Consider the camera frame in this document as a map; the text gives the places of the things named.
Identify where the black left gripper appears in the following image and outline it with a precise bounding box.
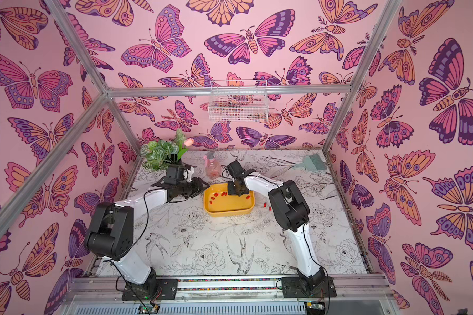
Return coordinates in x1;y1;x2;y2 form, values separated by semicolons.
177;178;211;199

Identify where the yellow plastic storage tray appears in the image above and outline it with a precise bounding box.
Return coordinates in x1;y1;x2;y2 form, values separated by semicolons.
203;183;256;217

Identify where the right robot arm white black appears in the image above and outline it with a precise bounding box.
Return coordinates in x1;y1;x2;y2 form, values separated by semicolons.
227;172;328;296

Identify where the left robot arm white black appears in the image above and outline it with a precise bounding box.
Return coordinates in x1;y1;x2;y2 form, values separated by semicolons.
84;177;209;286

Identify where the pink spray bottle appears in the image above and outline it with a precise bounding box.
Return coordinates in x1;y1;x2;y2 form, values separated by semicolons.
204;152;222;180

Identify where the green artificial plant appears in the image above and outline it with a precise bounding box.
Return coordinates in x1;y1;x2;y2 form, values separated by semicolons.
140;129;194;171

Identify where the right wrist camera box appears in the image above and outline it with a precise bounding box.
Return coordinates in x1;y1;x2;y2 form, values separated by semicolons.
227;160;256;179

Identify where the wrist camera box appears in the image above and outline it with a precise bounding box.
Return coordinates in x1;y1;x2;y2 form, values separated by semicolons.
227;160;256;179
164;164;194;185

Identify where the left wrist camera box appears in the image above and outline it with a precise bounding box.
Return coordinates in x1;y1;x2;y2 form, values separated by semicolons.
164;164;194;185

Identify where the aluminium frame post left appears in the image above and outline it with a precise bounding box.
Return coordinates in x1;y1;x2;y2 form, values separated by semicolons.
42;1;140;154

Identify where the aluminium frame post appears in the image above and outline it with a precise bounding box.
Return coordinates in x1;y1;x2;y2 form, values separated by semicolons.
323;0;402;154
42;1;140;154

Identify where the white wire basket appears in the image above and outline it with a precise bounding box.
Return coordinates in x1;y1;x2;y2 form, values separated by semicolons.
207;80;269;123

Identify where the aluminium frame top bar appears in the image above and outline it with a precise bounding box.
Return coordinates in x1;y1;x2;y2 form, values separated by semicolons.
106;85;352;98

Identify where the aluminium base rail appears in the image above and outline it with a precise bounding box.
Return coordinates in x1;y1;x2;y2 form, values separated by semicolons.
63;274;393;305

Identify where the aluminium frame post right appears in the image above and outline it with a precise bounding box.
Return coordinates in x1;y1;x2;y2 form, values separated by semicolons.
323;0;402;154

